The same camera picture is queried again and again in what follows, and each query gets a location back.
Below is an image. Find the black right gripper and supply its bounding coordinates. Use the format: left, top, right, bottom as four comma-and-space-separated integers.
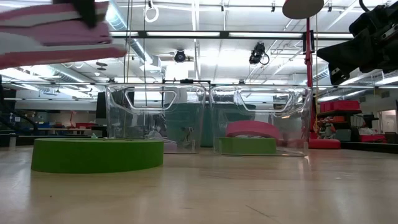
317, 2, 393, 86

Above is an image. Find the pink stapler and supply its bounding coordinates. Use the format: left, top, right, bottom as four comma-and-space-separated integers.
0, 1, 127, 71

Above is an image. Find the pink tape roll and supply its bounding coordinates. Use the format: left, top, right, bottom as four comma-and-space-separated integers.
225, 120, 282, 141

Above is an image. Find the green tape roll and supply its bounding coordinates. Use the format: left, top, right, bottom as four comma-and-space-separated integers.
214, 137, 278, 156
30, 138, 165, 174

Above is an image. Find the red desk lamp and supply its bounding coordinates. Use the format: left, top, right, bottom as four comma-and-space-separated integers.
281, 0, 343, 151

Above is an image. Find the shelf with red bins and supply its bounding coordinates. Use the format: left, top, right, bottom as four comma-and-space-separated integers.
318, 99, 364, 139

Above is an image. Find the clear plastic bin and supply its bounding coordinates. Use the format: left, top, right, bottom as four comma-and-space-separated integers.
209, 84, 313, 157
104, 82, 208, 155

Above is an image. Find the white hanging ring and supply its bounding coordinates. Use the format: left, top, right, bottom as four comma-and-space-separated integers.
144, 4, 160, 24

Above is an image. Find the black overhead camera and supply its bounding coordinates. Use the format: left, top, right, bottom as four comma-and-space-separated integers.
248, 42, 271, 66
174, 49, 187, 63

